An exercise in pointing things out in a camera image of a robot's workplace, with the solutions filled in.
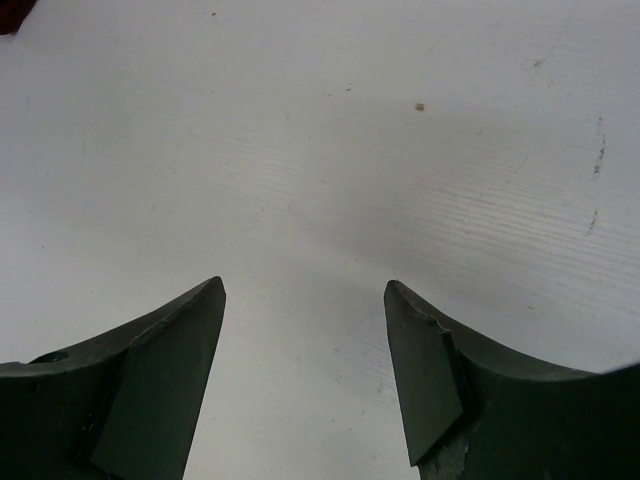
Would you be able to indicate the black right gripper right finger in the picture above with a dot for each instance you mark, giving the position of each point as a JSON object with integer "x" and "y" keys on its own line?
{"x": 473, "y": 408}

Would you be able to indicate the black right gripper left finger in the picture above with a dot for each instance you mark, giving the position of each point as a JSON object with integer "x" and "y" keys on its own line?
{"x": 120, "y": 405}

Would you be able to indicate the dark red t-shirt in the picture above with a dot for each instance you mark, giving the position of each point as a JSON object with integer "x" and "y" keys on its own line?
{"x": 13, "y": 13}

